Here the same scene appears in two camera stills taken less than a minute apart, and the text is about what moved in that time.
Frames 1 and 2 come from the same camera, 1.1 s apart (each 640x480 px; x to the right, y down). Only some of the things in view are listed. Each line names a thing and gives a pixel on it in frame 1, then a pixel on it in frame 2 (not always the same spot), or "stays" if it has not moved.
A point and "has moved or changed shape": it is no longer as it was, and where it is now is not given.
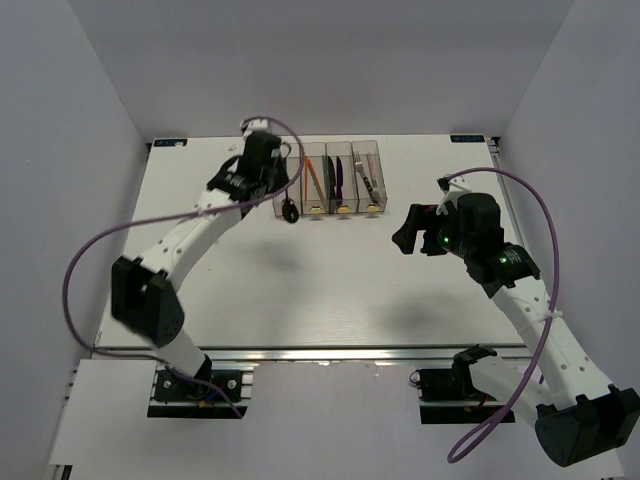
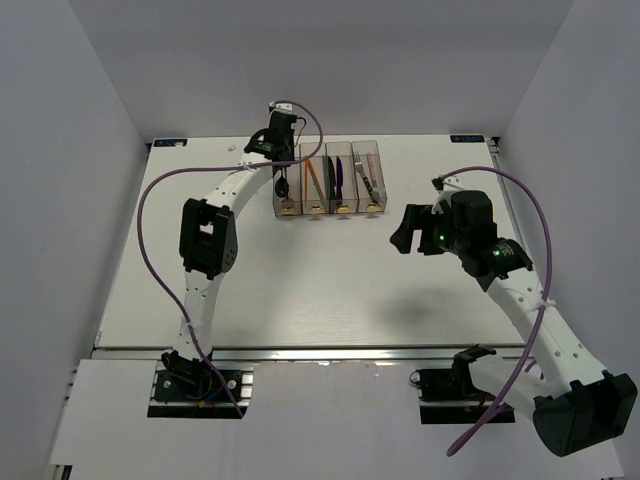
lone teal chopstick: x=319 y=195 stays
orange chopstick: x=313 y=171 stays
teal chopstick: x=325 y=166 stays
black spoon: x=289 y=211 has moved or changed shape
